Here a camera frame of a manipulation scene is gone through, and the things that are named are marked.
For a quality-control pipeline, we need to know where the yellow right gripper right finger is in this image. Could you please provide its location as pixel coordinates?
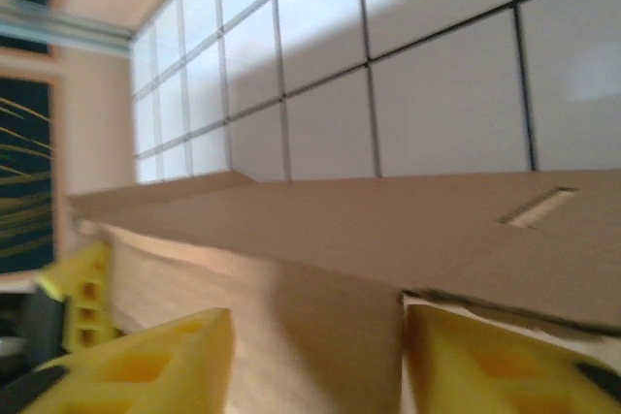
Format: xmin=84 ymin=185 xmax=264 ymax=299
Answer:
xmin=403 ymin=300 xmax=621 ymax=414

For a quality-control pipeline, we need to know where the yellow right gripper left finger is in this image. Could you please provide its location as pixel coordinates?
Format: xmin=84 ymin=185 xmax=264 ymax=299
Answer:
xmin=0 ymin=306 xmax=236 ymax=414

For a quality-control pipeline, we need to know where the brown cardboard box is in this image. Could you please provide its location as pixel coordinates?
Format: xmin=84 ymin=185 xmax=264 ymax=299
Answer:
xmin=66 ymin=169 xmax=621 ymax=414

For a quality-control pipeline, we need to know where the aluminium corner post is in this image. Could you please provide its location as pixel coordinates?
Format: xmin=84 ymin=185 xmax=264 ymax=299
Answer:
xmin=0 ymin=0 xmax=135 ymax=54

